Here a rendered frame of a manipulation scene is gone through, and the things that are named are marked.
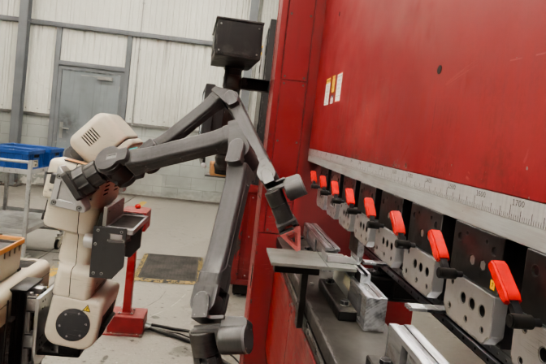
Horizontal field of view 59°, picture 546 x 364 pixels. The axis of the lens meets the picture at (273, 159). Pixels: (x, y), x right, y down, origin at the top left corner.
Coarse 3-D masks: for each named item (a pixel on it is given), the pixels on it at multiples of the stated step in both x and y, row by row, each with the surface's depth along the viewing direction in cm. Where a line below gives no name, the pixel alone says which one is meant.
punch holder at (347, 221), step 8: (344, 176) 162; (344, 184) 162; (352, 184) 152; (360, 184) 149; (344, 192) 160; (344, 200) 159; (344, 208) 157; (344, 216) 156; (352, 216) 149; (344, 224) 155; (352, 224) 149
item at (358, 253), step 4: (352, 232) 158; (352, 236) 158; (352, 240) 157; (356, 240) 153; (352, 244) 157; (356, 244) 152; (360, 244) 150; (352, 248) 156; (356, 248) 152; (360, 248) 150; (352, 252) 159; (356, 252) 151; (360, 252) 150; (352, 256) 158; (356, 256) 154; (360, 256) 150; (356, 260) 153
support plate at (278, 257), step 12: (276, 252) 156; (288, 252) 158; (300, 252) 160; (312, 252) 162; (276, 264) 144; (288, 264) 144; (300, 264) 145; (312, 264) 146; (324, 264) 148; (336, 264) 149; (348, 264) 151
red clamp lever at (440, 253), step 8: (432, 232) 84; (440, 232) 85; (432, 240) 83; (440, 240) 83; (432, 248) 83; (440, 248) 82; (440, 256) 81; (448, 256) 81; (440, 264) 81; (440, 272) 79; (448, 272) 79; (456, 272) 79
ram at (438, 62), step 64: (384, 0) 139; (448, 0) 97; (512, 0) 74; (320, 64) 231; (384, 64) 133; (448, 64) 94; (512, 64) 72; (320, 128) 214; (384, 128) 127; (448, 128) 91; (512, 128) 71; (512, 192) 69
